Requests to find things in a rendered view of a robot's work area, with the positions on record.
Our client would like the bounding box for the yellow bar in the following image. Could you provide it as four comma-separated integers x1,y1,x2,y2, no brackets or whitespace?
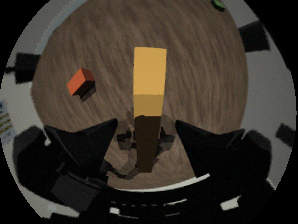
133,47,166,173

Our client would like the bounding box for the orange block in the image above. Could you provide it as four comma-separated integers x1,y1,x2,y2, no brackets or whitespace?
67,68,94,96

